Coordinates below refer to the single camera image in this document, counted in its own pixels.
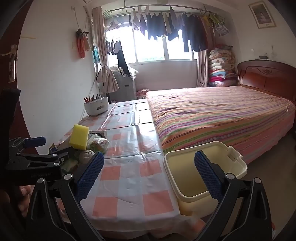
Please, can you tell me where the cream plastic bin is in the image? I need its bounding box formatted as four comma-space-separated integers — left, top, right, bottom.
163, 141, 248, 215

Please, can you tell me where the white fluffy plush toy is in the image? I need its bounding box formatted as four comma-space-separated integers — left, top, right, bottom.
87, 136, 110, 153

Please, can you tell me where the person's left hand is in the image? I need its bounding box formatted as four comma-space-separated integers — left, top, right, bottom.
0, 185, 32, 217

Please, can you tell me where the bed with striped cover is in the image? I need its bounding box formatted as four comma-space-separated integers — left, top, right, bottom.
144, 86, 296, 165

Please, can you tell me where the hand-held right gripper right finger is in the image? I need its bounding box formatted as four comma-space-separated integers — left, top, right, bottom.
194, 150, 273, 241

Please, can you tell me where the bunch of coloured pens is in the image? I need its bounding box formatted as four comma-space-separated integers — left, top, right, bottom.
84, 93, 103, 103

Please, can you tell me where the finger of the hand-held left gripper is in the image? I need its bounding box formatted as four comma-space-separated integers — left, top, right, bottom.
16, 146, 75, 166
9, 136, 47, 152

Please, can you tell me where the wooden headboard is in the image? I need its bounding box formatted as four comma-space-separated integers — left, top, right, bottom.
237, 60, 296, 102

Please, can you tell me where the hanging sock rack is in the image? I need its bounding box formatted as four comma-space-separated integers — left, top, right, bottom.
105, 39, 123, 55

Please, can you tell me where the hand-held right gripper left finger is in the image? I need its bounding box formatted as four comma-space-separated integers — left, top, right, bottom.
25, 151, 111, 241

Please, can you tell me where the row of hanging clothes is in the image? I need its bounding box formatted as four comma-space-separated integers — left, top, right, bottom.
128, 6, 229, 52

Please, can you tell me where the window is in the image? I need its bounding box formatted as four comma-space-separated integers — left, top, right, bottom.
105, 14, 199, 64

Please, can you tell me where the white desk organizer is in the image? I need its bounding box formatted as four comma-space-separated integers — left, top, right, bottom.
84, 96, 109, 117

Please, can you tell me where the framed picture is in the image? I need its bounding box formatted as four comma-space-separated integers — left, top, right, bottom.
248, 1, 277, 29

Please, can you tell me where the beige plush toy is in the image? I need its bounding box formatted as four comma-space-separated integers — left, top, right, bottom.
79, 149, 96, 165

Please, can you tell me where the orange cloth on hook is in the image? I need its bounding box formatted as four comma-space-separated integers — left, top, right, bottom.
76, 28, 91, 59

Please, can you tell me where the black hanging garment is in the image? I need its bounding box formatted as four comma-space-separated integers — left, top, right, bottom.
116, 47, 131, 77

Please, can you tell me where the grey appliance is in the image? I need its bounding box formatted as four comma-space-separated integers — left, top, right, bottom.
109, 66, 137, 101

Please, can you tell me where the metal clothes rail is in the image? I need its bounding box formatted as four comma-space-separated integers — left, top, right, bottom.
102, 4, 208, 12

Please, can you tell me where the pink curtain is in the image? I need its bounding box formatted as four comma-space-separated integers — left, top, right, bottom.
92, 6, 108, 70
196, 50, 210, 88

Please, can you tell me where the striped hanging cloth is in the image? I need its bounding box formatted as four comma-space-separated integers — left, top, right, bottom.
97, 65, 120, 93

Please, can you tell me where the stack of folded quilts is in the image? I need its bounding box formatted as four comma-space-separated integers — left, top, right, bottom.
208, 45, 237, 88

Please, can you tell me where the teal hanging bag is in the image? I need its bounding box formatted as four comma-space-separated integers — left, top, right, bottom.
92, 45, 100, 64

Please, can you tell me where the yellow sponge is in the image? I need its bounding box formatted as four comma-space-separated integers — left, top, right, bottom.
69, 124, 90, 150

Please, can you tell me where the metal door handle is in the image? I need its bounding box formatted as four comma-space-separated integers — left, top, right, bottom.
0, 44, 18, 57

